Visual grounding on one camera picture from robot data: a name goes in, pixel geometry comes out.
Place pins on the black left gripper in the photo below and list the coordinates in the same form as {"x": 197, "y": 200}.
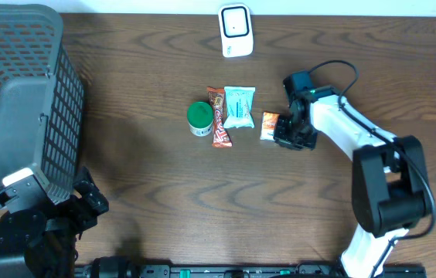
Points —
{"x": 82, "y": 218}

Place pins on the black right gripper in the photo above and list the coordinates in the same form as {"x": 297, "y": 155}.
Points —
{"x": 281, "y": 137}

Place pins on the teal wet wipes packet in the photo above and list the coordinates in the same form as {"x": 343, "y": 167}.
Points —
{"x": 239, "y": 101}

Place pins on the red chocolate bar wrapper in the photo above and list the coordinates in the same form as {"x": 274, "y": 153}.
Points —
{"x": 221, "y": 138}

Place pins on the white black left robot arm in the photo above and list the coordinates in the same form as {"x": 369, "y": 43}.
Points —
{"x": 38, "y": 236}

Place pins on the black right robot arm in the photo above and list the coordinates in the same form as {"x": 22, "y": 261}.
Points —
{"x": 390, "y": 193}

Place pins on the green lid white jar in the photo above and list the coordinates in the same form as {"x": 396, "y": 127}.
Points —
{"x": 200, "y": 119}

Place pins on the grey plastic basket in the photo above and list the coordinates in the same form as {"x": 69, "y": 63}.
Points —
{"x": 41, "y": 98}

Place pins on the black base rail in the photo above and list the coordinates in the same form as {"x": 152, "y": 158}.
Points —
{"x": 118, "y": 266}

